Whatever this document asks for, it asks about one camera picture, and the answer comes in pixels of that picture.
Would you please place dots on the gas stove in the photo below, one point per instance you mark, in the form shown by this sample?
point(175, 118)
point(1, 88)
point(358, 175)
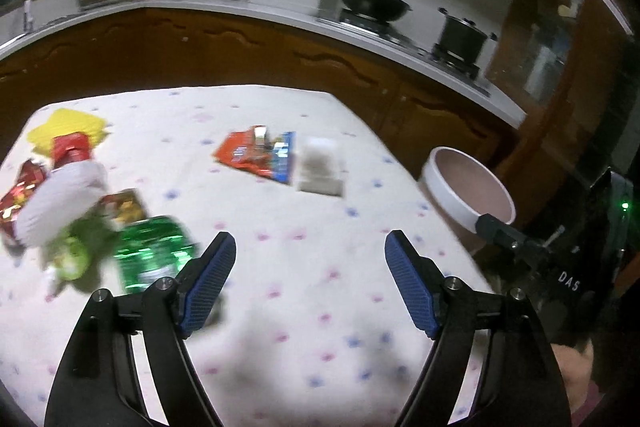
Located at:
point(436, 56)

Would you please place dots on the black stock pot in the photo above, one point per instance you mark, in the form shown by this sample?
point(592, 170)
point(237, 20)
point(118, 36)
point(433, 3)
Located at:
point(461, 37)

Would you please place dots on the green juice pouch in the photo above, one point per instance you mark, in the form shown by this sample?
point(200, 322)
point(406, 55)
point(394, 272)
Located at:
point(71, 253)

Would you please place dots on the sink faucet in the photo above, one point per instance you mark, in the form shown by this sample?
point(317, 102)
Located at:
point(28, 19)

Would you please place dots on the white floral tablecloth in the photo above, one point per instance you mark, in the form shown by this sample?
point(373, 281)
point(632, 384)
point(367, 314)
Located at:
point(313, 331)

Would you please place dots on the red blue snack packet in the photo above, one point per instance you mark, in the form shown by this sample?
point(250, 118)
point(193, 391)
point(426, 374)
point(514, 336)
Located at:
point(255, 151)

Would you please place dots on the red crumpled wrapper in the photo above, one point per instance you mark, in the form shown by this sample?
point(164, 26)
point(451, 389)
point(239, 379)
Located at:
point(70, 148)

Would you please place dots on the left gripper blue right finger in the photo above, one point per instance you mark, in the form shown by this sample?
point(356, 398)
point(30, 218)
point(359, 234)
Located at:
point(418, 280)

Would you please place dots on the yellow foam fruit net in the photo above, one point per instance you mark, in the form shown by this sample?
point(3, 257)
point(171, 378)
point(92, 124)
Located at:
point(65, 121)

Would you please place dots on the crushed green drink can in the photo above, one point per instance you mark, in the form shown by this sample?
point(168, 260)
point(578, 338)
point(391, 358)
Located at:
point(150, 249)

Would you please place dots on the small gold snack wrapper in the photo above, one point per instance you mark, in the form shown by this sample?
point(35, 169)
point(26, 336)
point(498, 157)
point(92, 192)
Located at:
point(124, 207)

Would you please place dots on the pink white trash bin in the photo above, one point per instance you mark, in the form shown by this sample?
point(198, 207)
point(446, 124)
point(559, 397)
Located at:
point(462, 189)

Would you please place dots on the person's right hand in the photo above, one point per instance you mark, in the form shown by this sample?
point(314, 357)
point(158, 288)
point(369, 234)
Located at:
point(576, 366)

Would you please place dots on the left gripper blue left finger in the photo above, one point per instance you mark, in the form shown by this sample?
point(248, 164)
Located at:
point(200, 283)

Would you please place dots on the wooden kitchen cabinets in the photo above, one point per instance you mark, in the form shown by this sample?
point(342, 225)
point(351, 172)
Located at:
point(410, 109)

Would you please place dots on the crushed red drink can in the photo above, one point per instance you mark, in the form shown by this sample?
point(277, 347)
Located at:
point(30, 176)

